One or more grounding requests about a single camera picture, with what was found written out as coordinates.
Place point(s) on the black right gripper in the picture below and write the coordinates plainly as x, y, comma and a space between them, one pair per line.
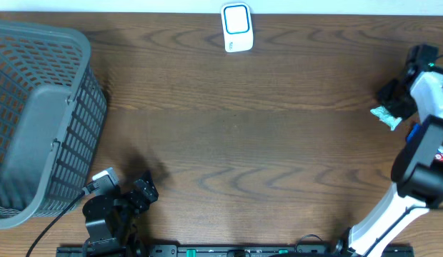
404, 111

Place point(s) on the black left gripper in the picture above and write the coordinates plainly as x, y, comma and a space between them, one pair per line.
149, 193

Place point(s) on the teal wet wipes pack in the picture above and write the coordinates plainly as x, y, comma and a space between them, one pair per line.
386, 117

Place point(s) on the red snack packet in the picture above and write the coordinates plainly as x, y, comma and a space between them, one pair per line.
438, 157

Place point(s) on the blue Oreo cookie pack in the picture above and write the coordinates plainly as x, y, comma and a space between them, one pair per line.
415, 127

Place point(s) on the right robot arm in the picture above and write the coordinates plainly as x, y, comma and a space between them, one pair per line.
417, 171

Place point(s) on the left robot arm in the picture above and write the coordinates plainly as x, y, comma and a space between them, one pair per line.
110, 215

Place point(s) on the grey plastic mesh basket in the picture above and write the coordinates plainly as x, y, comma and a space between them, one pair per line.
52, 112

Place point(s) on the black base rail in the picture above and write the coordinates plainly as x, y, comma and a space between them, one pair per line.
304, 249

